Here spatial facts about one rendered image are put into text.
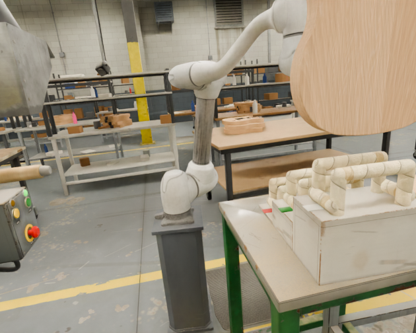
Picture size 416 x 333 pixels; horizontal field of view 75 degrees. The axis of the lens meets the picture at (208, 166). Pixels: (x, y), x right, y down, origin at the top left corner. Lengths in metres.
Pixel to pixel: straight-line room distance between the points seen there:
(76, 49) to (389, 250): 11.79
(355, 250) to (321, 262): 0.08
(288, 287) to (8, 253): 0.85
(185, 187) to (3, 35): 1.09
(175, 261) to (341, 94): 1.23
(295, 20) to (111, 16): 11.23
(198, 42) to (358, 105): 11.41
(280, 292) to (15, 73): 0.69
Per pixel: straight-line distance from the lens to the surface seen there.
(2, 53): 0.56
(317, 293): 0.73
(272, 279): 0.75
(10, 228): 1.05
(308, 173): 0.90
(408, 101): 0.75
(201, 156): 1.52
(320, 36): 0.62
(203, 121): 1.45
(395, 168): 0.73
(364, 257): 0.77
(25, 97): 0.55
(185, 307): 1.79
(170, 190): 1.44
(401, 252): 0.83
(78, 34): 12.10
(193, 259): 1.58
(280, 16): 0.99
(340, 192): 0.66
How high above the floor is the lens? 1.41
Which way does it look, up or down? 17 degrees down
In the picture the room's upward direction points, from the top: 5 degrees counter-clockwise
